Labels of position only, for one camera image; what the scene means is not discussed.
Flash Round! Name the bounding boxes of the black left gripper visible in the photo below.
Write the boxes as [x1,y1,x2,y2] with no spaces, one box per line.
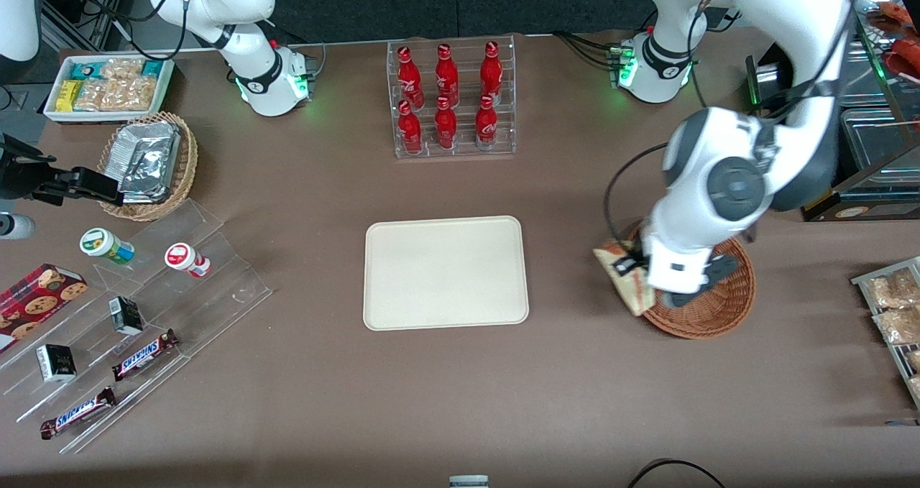
[611,253,742,290]

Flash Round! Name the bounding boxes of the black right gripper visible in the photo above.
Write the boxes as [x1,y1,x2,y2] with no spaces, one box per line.
[0,134,125,206]

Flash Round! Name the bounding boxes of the triangular sandwich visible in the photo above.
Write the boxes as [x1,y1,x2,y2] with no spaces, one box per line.
[593,239,656,318]

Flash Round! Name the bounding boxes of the brown round wicker basket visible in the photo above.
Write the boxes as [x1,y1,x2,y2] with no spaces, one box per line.
[622,222,757,340]

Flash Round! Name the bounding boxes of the tan wicker basket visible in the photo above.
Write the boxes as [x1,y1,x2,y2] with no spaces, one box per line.
[96,111,199,222]

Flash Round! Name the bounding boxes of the cream plastic tray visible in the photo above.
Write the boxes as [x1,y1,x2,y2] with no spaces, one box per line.
[363,216,530,331]

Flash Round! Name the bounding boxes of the tray of packaged cookies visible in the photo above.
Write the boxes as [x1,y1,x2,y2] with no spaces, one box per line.
[852,257,920,410]

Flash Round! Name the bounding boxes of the green lid cup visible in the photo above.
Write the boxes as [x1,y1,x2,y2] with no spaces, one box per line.
[79,227,136,265]

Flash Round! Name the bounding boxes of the silver foil pack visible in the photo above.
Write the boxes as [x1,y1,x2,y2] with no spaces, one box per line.
[119,147,179,203]
[115,121,181,157]

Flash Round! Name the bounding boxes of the white snack box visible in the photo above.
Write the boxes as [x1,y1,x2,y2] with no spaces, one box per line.
[43,54,176,123]

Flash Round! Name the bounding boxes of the clear peanut snack bag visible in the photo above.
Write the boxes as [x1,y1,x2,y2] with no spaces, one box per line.
[100,57,145,80]
[75,77,157,112]

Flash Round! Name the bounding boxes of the red cookie box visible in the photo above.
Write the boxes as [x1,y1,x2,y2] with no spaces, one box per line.
[0,263,89,354]

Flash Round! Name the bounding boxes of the red lid cup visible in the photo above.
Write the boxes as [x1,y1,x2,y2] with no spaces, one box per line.
[164,242,211,279]

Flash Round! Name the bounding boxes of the small black carton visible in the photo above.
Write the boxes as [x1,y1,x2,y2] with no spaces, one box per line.
[109,295,144,336]
[35,344,77,383]

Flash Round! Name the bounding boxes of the clear acrylic stepped stand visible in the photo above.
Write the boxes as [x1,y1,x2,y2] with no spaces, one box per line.
[0,199,274,455]

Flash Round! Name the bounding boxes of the snickers bar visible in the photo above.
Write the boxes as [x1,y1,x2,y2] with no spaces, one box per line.
[111,328,180,382]
[39,387,118,441]

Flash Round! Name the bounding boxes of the clear acrylic bottle rack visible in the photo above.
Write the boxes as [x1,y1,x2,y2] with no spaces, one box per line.
[387,35,517,160]

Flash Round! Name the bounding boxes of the red cola bottle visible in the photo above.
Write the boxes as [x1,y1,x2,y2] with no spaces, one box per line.
[474,94,499,150]
[435,44,460,106]
[397,100,424,155]
[397,46,426,109]
[434,96,459,150]
[479,41,503,104]

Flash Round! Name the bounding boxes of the steel pan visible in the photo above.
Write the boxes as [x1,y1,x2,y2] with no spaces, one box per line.
[839,107,920,181]
[834,39,899,108]

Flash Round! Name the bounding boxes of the red orange items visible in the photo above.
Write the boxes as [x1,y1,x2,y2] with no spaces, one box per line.
[866,1,920,80]

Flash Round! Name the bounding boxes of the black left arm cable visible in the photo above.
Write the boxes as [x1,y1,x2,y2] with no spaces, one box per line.
[603,142,671,243]

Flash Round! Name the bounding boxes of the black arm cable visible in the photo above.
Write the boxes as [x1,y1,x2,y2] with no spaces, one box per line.
[603,142,671,243]
[45,0,189,61]

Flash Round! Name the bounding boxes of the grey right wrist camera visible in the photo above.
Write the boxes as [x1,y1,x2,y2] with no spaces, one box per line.
[0,213,36,240]

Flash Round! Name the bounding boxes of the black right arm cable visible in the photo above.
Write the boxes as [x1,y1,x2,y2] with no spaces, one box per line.
[45,0,189,61]

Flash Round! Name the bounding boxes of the black floor cable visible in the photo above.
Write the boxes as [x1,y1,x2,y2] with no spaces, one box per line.
[627,459,727,488]

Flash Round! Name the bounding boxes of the black base cables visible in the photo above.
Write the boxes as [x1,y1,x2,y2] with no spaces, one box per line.
[552,31,623,69]

